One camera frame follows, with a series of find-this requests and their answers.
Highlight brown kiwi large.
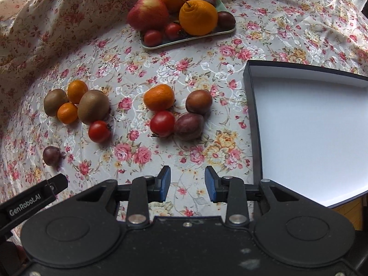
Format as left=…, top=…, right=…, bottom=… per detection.
left=77, top=90, right=110, bottom=125

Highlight red tomato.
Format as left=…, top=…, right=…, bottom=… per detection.
left=150, top=110, right=175, bottom=137
left=88, top=120, right=112, bottom=143

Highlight large orange with stem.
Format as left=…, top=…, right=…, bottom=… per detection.
left=178, top=0, right=218, bottom=36

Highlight light green rectangular tray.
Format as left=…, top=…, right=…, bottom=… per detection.
left=140, top=2, right=236, bottom=50

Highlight large red apple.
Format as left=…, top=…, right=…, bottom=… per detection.
left=127, top=0, right=170, bottom=32

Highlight red tomato tray front-right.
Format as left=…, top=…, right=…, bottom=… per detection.
left=165, top=22, right=182, bottom=41

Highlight purple plum tray rear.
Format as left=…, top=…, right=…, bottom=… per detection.
left=204, top=0, right=216, bottom=7

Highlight dark plum tray right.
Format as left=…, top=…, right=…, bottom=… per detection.
left=217, top=11, right=236, bottom=31

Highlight floral tablecloth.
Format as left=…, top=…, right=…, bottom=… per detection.
left=1, top=0, right=367, bottom=216

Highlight small dark plum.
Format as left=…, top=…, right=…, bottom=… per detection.
left=42, top=146, right=62, bottom=167

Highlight purple plum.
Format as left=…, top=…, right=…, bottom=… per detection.
left=174, top=113, right=205, bottom=141

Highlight red tomato tray front-left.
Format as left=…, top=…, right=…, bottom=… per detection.
left=144, top=30, right=163, bottom=47

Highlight white box with black rim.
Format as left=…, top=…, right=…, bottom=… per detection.
left=243, top=60, right=367, bottom=208

